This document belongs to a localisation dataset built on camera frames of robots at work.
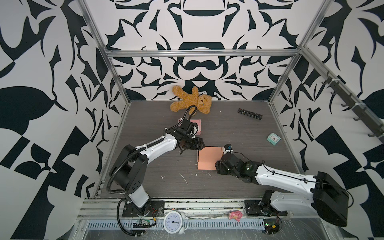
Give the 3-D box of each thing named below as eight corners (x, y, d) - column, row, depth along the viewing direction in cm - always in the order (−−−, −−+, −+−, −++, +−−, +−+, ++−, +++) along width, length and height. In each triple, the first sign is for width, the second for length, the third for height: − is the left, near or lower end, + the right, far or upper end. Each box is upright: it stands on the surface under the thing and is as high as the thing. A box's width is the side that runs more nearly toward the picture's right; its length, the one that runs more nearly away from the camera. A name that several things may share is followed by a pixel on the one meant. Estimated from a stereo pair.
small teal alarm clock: (265, 139, 101) (266, 138, 99) (270, 133, 104) (271, 131, 102) (275, 146, 98) (276, 145, 96) (280, 139, 101) (282, 137, 99)
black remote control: (237, 112, 117) (238, 109, 115) (238, 110, 119) (238, 107, 116) (260, 120, 112) (262, 117, 110) (261, 117, 114) (262, 115, 111)
